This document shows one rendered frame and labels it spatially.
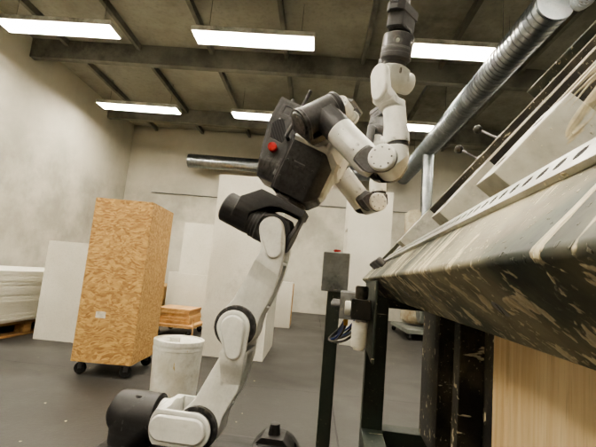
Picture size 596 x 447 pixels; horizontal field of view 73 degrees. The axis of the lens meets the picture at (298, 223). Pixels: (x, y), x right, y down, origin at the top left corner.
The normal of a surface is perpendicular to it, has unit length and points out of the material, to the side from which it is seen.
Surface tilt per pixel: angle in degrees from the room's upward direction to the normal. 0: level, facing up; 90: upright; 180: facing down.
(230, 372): 115
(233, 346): 90
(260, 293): 90
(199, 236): 90
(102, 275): 90
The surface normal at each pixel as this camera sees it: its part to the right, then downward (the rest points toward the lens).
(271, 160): -0.11, -0.15
